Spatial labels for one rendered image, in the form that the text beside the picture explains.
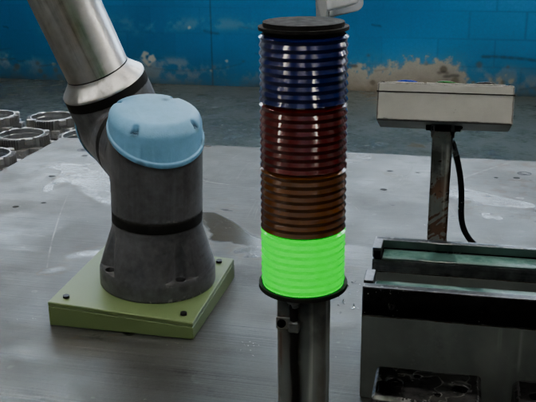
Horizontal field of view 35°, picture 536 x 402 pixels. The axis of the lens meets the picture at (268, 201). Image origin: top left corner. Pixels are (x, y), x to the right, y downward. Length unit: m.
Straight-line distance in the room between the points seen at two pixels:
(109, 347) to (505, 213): 0.74
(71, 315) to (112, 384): 0.15
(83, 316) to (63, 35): 0.35
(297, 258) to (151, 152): 0.46
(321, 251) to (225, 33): 6.08
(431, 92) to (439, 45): 5.29
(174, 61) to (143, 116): 5.77
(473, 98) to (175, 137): 0.38
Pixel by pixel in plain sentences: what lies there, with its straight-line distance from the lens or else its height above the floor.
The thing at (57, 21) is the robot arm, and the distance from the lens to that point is 1.12.
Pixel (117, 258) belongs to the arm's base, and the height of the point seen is 0.88.
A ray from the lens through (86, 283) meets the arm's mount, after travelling 1.13.
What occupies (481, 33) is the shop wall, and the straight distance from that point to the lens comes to 6.38.
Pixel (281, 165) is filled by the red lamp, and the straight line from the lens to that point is 0.56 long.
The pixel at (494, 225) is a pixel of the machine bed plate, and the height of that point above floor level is 0.80.
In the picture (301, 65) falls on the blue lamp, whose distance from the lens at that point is 0.55.
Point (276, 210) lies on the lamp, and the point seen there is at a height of 1.09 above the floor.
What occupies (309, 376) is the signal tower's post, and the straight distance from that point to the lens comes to 0.64.
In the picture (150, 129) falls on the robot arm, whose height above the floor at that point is 1.04.
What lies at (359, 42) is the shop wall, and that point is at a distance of 6.44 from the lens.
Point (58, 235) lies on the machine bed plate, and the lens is 1.40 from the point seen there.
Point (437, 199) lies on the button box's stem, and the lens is 1.15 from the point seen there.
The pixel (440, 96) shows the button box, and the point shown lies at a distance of 1.11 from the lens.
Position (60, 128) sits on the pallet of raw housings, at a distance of 3.32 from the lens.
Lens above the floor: 1.29
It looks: 19 degrees down
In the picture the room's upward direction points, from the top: 1 degrees counter-clockwise
